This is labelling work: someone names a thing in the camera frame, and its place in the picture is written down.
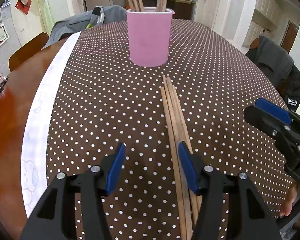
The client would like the white paper strip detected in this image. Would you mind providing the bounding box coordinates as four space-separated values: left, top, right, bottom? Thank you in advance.
20 32 81 217

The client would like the white wall cabinet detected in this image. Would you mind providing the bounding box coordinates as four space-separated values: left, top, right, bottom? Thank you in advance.
242 0 281 48

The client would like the grey jacket on chair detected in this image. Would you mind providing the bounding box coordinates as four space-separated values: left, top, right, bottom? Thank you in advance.
42 5 127 49

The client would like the wooden chopstick pile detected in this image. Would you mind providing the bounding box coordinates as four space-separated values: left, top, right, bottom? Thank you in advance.
162 75 199 227
162 77 202 220

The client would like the brown wooden chair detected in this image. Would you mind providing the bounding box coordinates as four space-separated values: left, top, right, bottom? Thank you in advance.
8 33 49 72

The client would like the brown polka dot tablecloth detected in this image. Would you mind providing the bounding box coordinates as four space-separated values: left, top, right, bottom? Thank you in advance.
46 20 291 239

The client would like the person's right hand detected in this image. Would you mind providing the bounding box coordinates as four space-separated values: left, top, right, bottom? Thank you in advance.
279 181 299 218

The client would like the wooden chopstick centre pile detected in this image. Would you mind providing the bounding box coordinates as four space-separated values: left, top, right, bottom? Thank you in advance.
162 75 199 227

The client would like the wooden chopstick right pile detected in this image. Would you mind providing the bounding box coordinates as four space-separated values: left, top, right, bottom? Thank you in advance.
162 77 202 220

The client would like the dark jacket on right chair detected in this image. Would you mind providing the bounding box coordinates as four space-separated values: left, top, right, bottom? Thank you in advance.
245 35 300 112

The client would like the red diamond wall decoration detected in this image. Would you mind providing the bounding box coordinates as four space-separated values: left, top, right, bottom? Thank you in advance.
15 0 32 15

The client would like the pink cylindrical utensil holder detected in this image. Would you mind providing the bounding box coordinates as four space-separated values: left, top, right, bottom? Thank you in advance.
127 7 174 67

